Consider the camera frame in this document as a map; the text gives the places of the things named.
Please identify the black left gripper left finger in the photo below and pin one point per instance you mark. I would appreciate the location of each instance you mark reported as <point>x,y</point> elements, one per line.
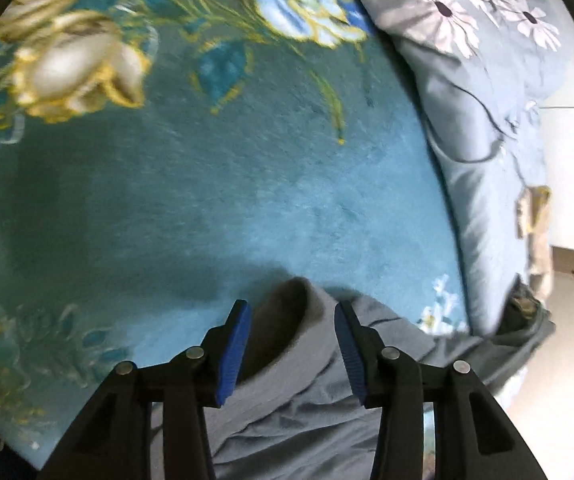
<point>110,437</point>

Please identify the teal floral bed sheet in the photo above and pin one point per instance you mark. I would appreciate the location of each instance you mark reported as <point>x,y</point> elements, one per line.
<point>160,159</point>

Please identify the light blue floral duvet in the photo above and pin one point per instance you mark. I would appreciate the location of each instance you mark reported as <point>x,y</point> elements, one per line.
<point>483,68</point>

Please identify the beige tan garment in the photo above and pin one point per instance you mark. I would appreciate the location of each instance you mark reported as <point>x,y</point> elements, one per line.
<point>533,219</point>

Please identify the grey sweatshirt garment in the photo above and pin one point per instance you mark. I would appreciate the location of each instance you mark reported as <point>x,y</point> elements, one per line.
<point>293,415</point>

